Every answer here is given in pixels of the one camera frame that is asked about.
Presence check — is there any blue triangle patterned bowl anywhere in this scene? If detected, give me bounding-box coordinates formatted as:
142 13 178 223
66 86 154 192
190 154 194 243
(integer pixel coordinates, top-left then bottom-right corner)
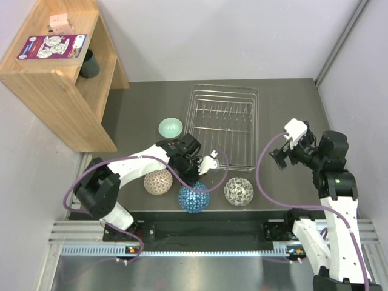
178 186 210 213

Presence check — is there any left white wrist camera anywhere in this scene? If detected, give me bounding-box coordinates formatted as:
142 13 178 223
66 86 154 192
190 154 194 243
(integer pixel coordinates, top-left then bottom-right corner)
198 150 219 176

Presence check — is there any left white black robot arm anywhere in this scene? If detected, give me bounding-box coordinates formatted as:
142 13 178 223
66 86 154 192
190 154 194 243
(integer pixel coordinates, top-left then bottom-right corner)
74 134 207 241

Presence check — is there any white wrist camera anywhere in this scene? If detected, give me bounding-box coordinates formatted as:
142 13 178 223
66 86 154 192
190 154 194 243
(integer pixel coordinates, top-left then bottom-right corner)
198 150 219 176
283 118 308 150

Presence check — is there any beige lattice patterned bowl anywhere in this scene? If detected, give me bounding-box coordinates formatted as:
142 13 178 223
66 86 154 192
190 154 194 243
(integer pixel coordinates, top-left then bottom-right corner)
144 169 173 195

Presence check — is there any metal wire dish rack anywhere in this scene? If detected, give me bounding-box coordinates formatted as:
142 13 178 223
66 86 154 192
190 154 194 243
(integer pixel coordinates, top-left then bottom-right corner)
184 84 259 172

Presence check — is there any wooden shelf unit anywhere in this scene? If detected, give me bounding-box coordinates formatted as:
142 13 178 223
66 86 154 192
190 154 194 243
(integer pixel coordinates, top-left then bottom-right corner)
1 1 129 152

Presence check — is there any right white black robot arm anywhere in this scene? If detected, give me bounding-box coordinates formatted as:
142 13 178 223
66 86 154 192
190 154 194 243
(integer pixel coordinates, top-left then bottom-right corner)
270 118 382 290

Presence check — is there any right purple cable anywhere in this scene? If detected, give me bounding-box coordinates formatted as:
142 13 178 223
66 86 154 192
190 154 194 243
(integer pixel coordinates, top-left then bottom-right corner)
256 132 372 291

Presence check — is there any dark grey cup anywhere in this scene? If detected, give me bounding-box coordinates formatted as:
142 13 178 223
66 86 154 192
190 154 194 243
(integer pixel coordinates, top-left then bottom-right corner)
79 49 100 78

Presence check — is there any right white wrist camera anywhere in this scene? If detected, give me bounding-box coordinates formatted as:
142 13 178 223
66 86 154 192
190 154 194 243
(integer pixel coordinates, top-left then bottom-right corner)
283 118 308 150

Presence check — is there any aluminium rail frame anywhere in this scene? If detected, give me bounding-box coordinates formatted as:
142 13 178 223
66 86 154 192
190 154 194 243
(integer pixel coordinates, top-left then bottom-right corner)
36 218 388 291

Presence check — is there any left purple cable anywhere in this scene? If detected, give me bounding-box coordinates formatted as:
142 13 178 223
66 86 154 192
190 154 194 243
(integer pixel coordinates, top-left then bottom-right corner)
62 150 230 264

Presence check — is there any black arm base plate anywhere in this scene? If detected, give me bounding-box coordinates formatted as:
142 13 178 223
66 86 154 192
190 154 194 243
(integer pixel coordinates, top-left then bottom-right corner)
102 220 319 243

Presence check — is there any purple cable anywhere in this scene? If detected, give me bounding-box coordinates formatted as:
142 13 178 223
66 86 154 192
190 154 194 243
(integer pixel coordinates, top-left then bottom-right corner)
62 150 230 264
256 132 372 291

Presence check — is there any purple book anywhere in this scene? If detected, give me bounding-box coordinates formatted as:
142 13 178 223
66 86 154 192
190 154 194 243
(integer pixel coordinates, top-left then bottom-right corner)
15 34 90 67

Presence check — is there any mint green bowl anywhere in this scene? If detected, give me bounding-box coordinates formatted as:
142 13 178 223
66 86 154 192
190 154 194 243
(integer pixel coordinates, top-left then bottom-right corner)
158 118 183 140

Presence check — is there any black white paisley bowl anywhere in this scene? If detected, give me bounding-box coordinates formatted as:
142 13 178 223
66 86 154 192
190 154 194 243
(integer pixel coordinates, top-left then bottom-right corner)
224 177 254 207

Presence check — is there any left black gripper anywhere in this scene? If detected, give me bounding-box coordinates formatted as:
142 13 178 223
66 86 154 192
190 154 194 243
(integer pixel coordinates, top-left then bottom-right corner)
176 156 206 187

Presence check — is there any pink power adapter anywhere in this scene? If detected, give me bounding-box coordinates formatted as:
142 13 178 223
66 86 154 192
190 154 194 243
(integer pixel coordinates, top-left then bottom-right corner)
47 13 74 35

